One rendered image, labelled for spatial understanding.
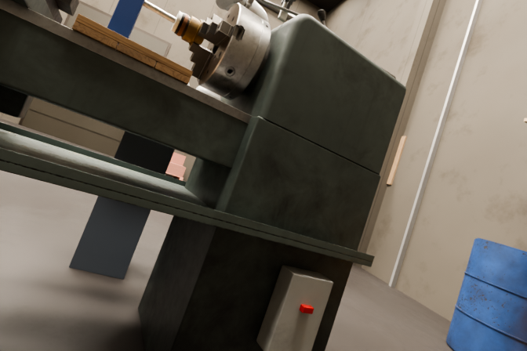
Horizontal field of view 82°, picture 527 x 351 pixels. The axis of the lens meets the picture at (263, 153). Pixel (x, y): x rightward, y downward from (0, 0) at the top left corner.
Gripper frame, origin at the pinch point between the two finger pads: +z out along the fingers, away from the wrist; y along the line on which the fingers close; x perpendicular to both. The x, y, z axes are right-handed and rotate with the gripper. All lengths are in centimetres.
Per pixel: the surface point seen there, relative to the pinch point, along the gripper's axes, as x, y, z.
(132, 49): -43, 17, 44
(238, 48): -15.9, 14.2, 27.9
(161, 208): -23, 30, 79
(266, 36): -8.2, 13.5, 19.1
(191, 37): -28.2, 1.5, 28.0
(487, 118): 325, -92, -96
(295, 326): 31, 30, 104
